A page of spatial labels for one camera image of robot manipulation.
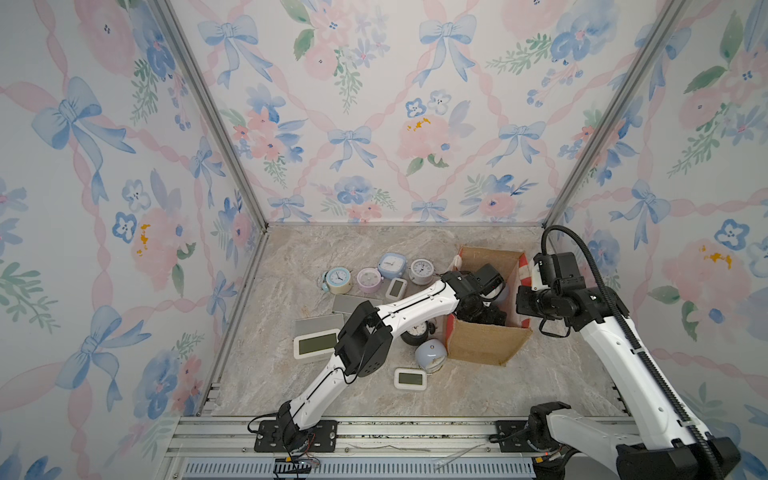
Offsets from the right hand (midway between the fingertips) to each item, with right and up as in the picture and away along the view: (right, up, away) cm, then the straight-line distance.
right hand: (524, 298), depth 76 cm
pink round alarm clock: (-41, +3, +24) cm, 48 cm away
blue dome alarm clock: (-23, -16, +3) cm, 28 cm away
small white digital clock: (-32, 0, +22) cm, 39 cm away
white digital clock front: (-29, -22, +4) cm, 37 cm away
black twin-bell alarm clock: (-26, -12, +12) cm, 32 cm away
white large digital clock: (-56, -14, +9) cm, 58 cm away
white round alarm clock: (-23, +6, +27) cm, 36 cm away
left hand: (-5, -9, +6) cm, 12 cm away
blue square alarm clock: (-34, +8, +27) cm, 44 cm away
